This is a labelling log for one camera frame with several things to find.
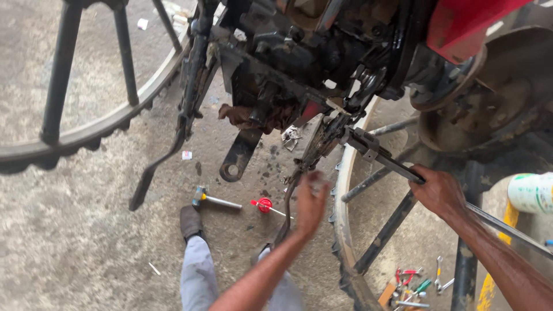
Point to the dirty brown rag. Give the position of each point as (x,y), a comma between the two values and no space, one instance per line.
(240,115)

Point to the small wooden block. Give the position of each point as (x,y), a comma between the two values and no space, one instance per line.
(387,294)

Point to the small white red paper scrap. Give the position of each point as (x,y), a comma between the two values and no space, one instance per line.
(186,155)

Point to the black metal stand post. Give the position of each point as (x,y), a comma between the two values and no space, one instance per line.
(466,259)

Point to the dark bent metal rod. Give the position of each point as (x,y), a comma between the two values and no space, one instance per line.
(287,207)

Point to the thin white stick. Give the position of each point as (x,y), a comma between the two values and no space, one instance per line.
(154,268)

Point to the person's left hand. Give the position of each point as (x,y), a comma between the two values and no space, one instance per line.
(312,207)

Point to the steel hammer with yellow collar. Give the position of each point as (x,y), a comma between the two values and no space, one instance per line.
(211,199)

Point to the person's right hand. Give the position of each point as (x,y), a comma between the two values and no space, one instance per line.
(438,192)

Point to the person's trouser leg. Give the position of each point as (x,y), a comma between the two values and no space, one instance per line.
(287,298)
(198,276)

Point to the silver combination spanner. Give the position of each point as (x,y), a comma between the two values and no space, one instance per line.
(438,273)

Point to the white plastic container green label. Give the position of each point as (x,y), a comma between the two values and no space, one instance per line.
(532,192)

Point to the person's left fingers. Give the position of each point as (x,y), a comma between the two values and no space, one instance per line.
(316,181)

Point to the person's right fingers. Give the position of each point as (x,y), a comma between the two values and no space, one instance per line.
(417,175)

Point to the large iron cage wheel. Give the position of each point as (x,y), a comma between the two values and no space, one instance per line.
(86,116)

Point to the person's right trouser leg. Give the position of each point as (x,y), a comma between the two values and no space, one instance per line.
(287,298)

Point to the muddy iron cage wheel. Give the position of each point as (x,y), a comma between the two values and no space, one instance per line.
(345,233)

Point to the short silver spanner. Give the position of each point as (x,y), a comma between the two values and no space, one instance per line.
(446,285)

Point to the person's left brown shoe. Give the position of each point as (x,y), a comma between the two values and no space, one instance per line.
(190,221)

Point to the rusty tractor wheel hub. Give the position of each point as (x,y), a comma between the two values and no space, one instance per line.
(492,95)

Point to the person's left trouser leg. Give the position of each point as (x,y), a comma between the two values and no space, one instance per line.
(198,276)

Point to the large steel pipe wrench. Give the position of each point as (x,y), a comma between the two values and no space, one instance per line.
(389,160)

